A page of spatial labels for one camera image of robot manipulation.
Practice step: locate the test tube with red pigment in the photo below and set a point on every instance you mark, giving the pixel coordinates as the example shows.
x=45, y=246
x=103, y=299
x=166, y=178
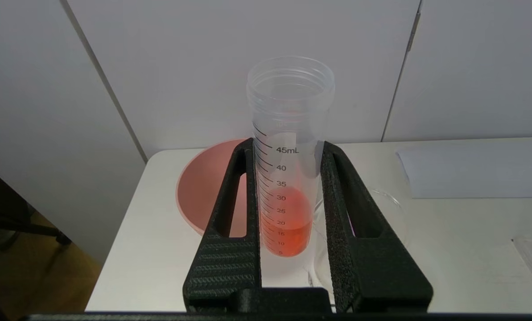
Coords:
x=288, y=223

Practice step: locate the white paper sheet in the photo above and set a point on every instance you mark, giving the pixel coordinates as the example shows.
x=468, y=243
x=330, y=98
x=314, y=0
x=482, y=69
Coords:
x=480, y=174

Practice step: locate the dark chair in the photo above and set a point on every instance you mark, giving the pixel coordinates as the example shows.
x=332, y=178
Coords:
x=7, y=214

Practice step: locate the clear glass beaker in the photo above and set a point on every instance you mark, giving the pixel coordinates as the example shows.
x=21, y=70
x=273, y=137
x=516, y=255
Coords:
x=381, y=214

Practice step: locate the pink bowl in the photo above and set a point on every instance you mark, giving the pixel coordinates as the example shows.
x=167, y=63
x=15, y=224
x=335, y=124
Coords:
x=203, y=187

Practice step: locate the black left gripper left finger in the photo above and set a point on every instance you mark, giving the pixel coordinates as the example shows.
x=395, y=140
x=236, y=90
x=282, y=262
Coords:
x=230, y=267

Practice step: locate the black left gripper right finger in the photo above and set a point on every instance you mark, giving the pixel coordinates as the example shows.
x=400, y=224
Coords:
x=373, y=276

